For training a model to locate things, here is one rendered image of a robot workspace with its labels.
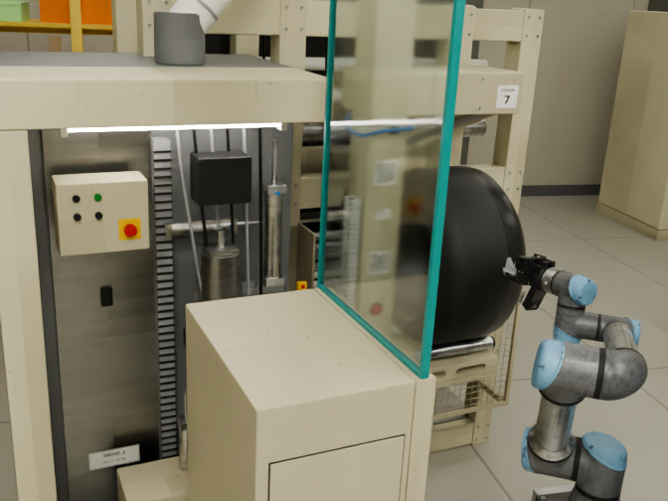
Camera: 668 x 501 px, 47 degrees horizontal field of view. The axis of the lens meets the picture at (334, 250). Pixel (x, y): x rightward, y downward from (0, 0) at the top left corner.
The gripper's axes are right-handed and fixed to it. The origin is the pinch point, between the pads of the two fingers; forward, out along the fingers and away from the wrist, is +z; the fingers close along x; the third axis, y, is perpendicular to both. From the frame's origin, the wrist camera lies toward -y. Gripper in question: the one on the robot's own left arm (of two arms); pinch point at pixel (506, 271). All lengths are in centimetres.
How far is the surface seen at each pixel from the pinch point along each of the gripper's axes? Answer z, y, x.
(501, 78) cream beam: 42, 59, -26
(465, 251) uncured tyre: 3.1, 6.8, 13.1
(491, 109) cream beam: 43, 47, -24
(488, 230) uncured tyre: 4.7, 12.5, 3.8
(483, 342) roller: 19.4, -30.0, -6.7
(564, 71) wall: 466, 70, -423
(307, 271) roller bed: 68, -11, 38
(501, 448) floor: 87, -114, -69
